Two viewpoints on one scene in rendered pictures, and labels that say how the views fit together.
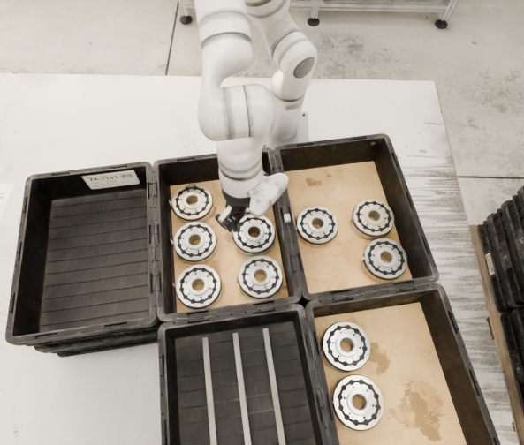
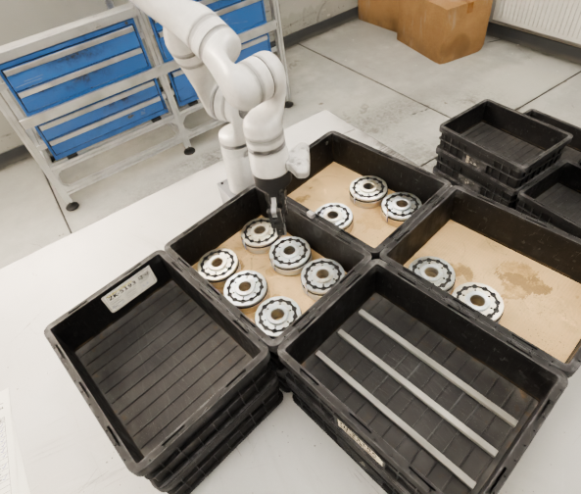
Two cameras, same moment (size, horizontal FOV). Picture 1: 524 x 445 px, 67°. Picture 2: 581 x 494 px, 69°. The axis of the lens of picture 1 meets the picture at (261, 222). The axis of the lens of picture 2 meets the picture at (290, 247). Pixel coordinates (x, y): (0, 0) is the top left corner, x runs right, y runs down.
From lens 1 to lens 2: 0.41 m
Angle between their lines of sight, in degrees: 22
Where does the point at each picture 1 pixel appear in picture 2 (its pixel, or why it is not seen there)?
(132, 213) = (167, 310)
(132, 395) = (284, 476)
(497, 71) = (351, 111)
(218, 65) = (224, 48)
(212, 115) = (244, 77)
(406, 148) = not seen: hidden behind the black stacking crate
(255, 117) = (274, 68)
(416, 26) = not seen: hidden behind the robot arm
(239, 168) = (274, 133)
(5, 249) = (39, 451)
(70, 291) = (156, 411)
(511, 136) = (396, 142)
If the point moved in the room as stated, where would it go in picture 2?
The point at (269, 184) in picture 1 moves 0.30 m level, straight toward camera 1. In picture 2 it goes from (297, 152) to (411, 245)
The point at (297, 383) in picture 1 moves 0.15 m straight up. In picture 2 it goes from (420, 330) to (429, 288)
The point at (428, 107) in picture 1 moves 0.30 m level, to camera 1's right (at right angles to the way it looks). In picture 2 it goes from (335, 124) to (392, 95)
